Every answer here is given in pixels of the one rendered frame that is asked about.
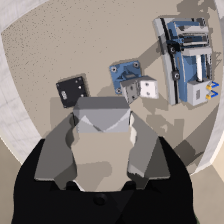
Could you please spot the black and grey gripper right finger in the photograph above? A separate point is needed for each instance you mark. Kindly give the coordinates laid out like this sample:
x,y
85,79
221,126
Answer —
x,y
154,165

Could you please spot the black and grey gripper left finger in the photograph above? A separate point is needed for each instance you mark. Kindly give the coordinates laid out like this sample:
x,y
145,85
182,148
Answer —
x,y
49,166

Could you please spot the grey metal block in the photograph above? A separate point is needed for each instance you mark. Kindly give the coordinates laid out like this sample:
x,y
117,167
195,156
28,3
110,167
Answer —
x,y
101,114

